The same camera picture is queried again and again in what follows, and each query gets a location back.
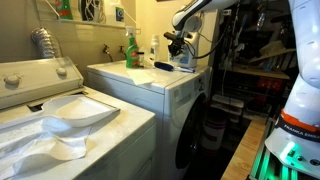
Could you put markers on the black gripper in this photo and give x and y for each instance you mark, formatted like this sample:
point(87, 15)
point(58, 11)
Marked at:
point(176, 46)

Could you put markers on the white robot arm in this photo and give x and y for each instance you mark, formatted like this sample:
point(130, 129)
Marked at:
point(295, 140)

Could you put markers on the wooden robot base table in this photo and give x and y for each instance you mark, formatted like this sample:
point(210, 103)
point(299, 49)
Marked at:
point(242, 161)

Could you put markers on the large white detergent jug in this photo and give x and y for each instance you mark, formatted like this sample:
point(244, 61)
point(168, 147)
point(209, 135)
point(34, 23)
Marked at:
point(187, 53)

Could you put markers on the small white bottle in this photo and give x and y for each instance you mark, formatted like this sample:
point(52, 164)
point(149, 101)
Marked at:
point(154, 48)

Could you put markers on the blue white scrub brush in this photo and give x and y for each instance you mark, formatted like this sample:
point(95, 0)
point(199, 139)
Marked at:
point(169, 67)

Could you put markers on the green spray bottle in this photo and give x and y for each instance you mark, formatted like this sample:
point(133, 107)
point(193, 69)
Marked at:
point(132, 56)

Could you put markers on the white front-load washing machine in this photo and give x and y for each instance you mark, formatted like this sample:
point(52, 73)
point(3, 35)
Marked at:
point(177, 98)

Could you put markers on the cluttered storage shelf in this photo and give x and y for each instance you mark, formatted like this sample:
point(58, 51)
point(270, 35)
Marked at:
point(251, 73)

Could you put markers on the white top-load dryer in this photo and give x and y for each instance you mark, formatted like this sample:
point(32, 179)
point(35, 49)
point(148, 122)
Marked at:
point(119, 147)

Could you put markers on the white cloth on dryer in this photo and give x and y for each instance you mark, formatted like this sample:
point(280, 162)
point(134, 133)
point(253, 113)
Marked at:
point(33, 145)

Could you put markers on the wall shelf with items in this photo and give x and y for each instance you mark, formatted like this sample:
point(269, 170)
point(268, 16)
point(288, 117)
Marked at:
point(108, 13)

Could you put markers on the silver flexible dryer duct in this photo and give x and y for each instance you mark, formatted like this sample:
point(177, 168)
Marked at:
point(48, 44)

